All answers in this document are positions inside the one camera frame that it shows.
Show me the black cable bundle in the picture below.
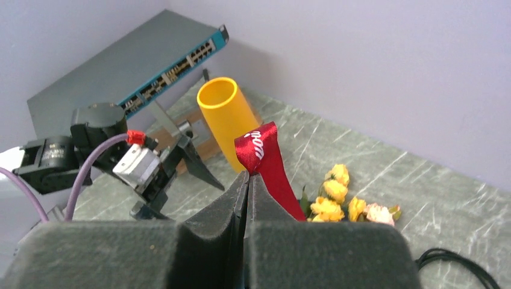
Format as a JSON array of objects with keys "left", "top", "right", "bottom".
[{"left": 415, "top": 247, "right": 502, "bottom": 289}]

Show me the grey network switch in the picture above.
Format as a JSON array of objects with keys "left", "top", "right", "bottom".
[{"left": 27, "top": 10, "right": 230, "bottom": 138}]

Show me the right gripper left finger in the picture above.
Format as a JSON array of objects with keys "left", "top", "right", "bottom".
[{"left": 2, "top": 172, "right": 249, "bottom": 288}]

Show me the metal switch stand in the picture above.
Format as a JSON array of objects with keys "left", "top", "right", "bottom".
[{"left": 147, "top": 69, "right": 212, "bottom": 146}]

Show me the yellow vase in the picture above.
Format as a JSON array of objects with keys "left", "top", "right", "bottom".
[{"left": 196, "top": 76, "right": 262, "bottom": 173}]

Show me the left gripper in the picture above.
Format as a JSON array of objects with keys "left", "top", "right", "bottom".
[{"left": 130, "top": 135, "right": 225, "bottom": 220}]

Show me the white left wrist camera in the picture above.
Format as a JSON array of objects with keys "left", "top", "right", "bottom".
[{"left": 112, "top": 144, "right": 160, "bottom": 194}]

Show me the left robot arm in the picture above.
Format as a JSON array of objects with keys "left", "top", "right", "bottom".
[{"left": 1, "top": 103, "right": 224, "bottom": 222}]

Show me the artificial flower bunch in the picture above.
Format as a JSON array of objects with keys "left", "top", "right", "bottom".
[{"left": 298, "top": 164, "right": 402, "bottom": 226}]

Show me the red ribbon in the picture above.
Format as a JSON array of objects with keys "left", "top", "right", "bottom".
[{"left": 234, "top": 122, "right": 307, "bottom": 222}]

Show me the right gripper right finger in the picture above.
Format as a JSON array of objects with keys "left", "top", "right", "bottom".
[{"left": 245, "top": 175, "right": 421, "bottom": 288}]

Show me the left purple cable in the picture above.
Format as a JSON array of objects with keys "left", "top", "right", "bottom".
[{"left": 0, "top": 129, "right": 148, "bottom": 223}]

